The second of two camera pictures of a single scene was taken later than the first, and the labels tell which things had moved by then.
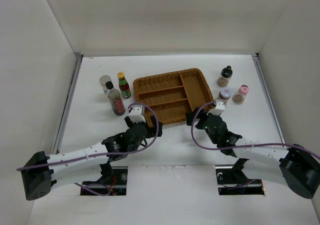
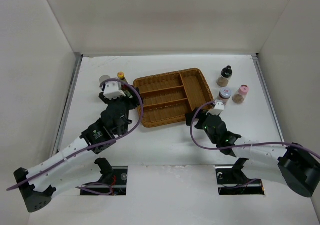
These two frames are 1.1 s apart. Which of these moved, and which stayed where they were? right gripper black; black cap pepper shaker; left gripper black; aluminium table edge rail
Moved: left gripper black
Stayed: aluminium table edge rail; black cap pepper shaker; right gripper black
